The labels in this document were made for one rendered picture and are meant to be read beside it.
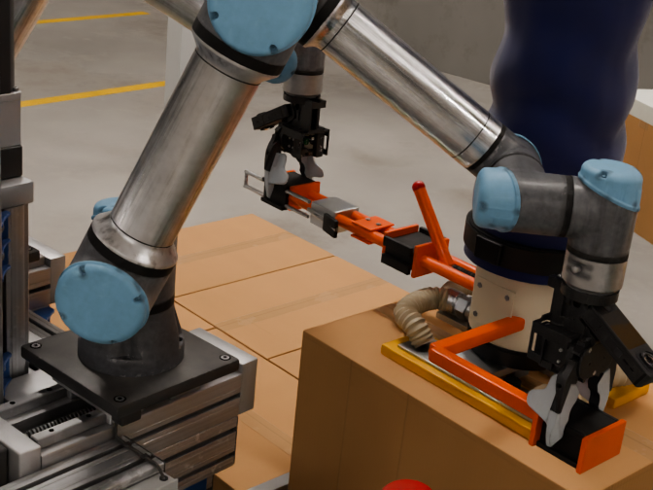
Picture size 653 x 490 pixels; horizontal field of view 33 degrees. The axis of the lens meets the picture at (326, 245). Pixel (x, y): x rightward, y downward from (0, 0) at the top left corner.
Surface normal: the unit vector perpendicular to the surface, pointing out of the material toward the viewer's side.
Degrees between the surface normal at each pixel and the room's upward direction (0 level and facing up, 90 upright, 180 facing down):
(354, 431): 90
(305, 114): 90
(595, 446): 90
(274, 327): 0
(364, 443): 90
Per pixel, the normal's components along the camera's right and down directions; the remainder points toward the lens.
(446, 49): -0.67, 0.22
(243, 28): 0.00, 0.25
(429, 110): -0.11, 0.42
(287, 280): 0.10, -0.92
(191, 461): 0.74, 0.32
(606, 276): 0.17, 0.37
